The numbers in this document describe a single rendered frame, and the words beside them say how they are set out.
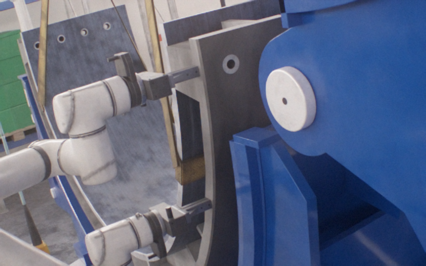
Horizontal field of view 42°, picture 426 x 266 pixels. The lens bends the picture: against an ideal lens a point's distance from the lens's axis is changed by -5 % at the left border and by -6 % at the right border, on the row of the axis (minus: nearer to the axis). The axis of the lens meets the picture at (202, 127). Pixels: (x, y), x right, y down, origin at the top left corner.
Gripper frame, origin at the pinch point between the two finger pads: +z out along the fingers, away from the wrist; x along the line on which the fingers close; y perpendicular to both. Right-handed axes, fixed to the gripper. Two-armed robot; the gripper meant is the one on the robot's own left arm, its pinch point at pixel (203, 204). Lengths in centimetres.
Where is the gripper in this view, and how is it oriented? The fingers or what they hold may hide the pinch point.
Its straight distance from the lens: 159.5
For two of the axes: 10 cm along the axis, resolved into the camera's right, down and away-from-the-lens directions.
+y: -2.1, -9.4, -2.7
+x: -4.7, -1.4, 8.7
